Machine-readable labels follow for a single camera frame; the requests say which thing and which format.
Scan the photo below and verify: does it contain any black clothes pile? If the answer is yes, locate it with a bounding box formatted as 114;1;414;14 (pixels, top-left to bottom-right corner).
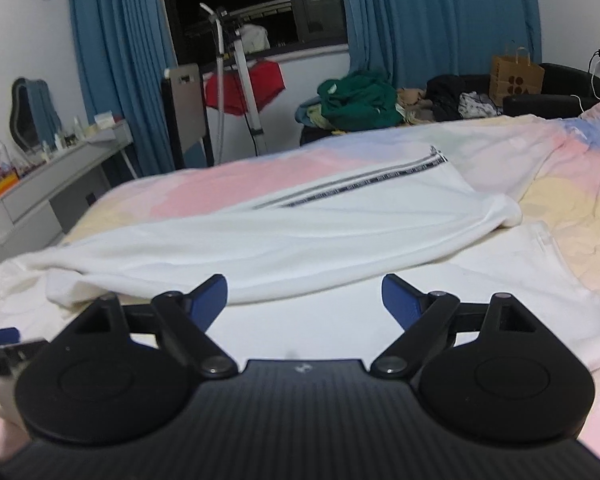
426;75;466;122

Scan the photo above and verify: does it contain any right blue curtain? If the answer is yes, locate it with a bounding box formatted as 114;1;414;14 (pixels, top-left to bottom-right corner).
343;0;542;88

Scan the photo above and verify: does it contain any grey tower heater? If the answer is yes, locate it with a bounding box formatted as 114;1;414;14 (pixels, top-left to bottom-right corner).
160;64;215;170

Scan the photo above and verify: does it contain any green garment pile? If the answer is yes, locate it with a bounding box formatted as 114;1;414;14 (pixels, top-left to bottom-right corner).
317;70;403;132

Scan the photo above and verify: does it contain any dark window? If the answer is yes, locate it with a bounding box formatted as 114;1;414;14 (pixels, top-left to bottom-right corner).
164;0;347;67

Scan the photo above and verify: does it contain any black sofa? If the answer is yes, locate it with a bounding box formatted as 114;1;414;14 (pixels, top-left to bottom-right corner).
503;63;600;119

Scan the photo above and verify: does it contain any left blue curtain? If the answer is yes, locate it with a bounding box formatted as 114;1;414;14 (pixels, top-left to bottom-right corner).
69;0;176;176

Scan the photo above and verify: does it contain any white dressing table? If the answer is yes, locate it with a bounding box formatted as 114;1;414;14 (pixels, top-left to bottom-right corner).
0;122;133;262

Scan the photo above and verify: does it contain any wavy blue-framed mirror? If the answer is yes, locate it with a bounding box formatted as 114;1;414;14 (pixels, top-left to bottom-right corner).
9;78;62;154

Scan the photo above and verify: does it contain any blue curtain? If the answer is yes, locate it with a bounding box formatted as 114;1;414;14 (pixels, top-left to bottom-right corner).
343;0;542;88
69;0;176;176

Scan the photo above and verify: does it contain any brown paper bag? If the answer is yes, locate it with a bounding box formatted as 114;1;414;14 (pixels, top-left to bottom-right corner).
489;47;545;107

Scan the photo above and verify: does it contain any white knit jacket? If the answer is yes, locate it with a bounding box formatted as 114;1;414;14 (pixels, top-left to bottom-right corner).
0;145;600;370

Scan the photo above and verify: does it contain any garment steamer stand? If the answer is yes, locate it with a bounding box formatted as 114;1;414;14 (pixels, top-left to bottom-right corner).
198;2;269;158

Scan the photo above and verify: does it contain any pastel tie-dye bed sheet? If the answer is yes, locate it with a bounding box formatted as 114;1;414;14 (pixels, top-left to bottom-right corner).
58;105;600;456

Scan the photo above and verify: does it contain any red garment on stand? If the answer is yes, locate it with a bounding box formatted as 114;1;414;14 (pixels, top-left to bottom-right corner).
204;60;286;116

